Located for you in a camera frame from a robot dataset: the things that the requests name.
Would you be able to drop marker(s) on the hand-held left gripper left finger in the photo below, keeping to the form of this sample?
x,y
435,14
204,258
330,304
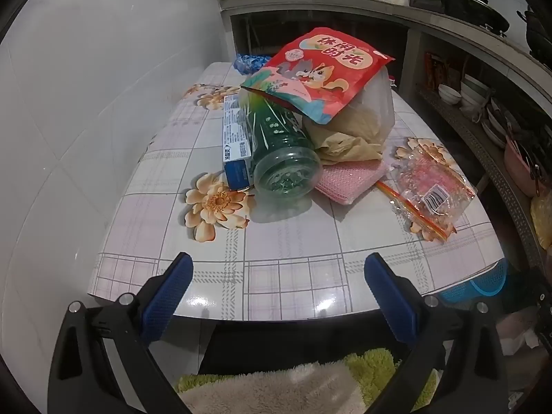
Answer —
x,y
170,293

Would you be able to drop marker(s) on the white fluffy mat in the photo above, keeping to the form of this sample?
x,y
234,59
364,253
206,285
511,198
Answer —
x,y
280,388

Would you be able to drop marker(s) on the white bowl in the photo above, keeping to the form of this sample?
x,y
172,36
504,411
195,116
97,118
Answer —
x,y
448,94

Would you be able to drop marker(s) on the pink plastic basin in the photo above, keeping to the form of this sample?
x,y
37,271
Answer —
x,y
519,168

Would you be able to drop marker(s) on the black wok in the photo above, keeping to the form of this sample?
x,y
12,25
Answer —
x,y
478,8

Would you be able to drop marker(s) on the blue plastic bag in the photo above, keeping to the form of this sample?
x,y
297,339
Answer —
x,y
250,62

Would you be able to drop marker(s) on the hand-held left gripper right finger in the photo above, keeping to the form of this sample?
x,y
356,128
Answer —
x,y
390,297

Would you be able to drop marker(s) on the black pot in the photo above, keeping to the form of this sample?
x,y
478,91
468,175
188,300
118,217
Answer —
x,y
537,30

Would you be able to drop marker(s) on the yellow plate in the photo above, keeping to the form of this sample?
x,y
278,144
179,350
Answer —
x,y
542,224

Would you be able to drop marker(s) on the green plastic bottle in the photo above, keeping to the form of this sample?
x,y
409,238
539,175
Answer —
x,y
276,138

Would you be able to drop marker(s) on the green fluffy rug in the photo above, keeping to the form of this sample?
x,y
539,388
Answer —
x,y
375,366

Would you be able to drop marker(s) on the crumpled brown paper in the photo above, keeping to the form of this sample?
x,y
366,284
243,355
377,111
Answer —
x,y
345,149

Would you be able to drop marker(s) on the red snack bag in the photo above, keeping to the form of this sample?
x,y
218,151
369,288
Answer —
x,y
327,73

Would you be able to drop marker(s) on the blue plastic basket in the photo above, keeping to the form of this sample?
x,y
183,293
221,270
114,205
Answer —
x,y
478,284

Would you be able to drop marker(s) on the clear plastic bag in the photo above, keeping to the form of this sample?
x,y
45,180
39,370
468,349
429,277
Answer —
x,y
371,103

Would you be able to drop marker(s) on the stack of white bowls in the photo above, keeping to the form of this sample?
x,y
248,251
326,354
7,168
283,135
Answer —
x,y
474,92

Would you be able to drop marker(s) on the blue white toothpaste box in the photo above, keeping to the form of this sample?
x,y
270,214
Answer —
x,y
235,138

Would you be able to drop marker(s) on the floral checked tablecloth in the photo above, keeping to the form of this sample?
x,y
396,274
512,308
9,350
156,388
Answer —
x,y
280,276

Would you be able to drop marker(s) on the pink sponge cloth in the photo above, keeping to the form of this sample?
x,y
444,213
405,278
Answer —
x,y
345,179

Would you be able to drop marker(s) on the red packets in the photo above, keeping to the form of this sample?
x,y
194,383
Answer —
x,y
440,71

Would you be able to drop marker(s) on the clear zip bag pink print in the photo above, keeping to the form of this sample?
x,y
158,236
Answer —
x,y
431,185

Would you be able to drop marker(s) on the stack of plates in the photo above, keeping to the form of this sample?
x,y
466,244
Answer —
x,y
494,125

